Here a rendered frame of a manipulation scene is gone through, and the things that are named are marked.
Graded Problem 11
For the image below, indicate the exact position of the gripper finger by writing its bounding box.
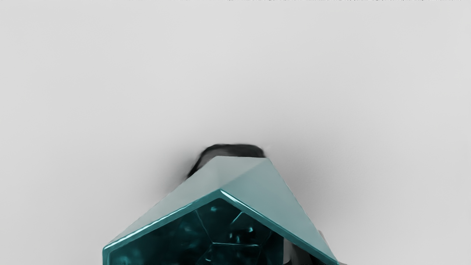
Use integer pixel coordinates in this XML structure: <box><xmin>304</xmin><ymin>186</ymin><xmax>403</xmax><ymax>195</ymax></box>
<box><xmin>317</xmin><ymin>230</ymin><xmax>348</xmax><ymax>265</ymax></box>

